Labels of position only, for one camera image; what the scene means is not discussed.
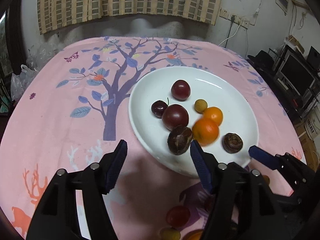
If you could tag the tan longan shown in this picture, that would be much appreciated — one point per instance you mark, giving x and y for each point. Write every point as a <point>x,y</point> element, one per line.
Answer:
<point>169,234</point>
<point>200,106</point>

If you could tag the red cherry tomato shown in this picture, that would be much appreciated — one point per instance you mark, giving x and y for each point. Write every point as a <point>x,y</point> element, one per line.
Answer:
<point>178,216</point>

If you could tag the clear plastic bag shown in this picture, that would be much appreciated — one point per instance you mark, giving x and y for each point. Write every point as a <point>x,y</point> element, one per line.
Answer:
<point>34,63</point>

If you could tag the black hat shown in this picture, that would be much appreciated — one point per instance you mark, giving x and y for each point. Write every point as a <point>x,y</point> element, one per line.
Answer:
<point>262,58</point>

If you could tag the white wall box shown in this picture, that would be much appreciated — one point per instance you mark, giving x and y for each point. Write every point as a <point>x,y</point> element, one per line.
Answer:
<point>283,4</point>

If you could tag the white oval plate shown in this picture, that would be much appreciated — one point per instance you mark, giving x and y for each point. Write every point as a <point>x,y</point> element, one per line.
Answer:
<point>238,117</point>

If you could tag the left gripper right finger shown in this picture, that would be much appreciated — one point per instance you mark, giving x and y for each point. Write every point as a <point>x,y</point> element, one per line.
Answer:
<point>203,163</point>

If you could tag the pink deer tablecloth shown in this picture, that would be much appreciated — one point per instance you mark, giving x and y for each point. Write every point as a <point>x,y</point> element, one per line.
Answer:
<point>76,110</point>

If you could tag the dark red plum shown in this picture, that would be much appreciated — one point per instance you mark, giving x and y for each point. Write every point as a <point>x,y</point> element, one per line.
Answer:
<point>175,115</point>
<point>181,90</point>

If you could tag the computer monitor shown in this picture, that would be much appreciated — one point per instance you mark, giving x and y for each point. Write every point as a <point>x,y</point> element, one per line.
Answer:
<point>296,73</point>

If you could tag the dark cherry with stem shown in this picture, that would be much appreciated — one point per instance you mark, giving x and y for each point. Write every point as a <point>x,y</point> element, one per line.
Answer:
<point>158,108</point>

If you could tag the white bucket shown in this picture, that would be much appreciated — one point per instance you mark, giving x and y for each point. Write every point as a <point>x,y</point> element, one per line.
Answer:
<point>312,126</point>

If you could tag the wall power strip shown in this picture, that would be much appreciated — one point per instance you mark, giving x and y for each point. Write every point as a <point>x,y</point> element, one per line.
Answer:
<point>241,20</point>

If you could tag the small orange kumquat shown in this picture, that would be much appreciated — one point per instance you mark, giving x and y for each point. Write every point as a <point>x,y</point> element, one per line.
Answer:
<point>215,114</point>

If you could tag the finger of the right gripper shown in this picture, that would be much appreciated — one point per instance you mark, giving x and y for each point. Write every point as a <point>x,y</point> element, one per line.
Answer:
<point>264,157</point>

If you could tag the large orange tangerine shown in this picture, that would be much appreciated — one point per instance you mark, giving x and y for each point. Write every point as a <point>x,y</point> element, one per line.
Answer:
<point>205,131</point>

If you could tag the dark brown water chestnut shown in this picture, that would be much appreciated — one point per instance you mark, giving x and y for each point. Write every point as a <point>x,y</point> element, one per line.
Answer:
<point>179,140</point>

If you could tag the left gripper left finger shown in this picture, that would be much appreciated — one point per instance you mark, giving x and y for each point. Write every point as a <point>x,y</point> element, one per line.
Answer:
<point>113,163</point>

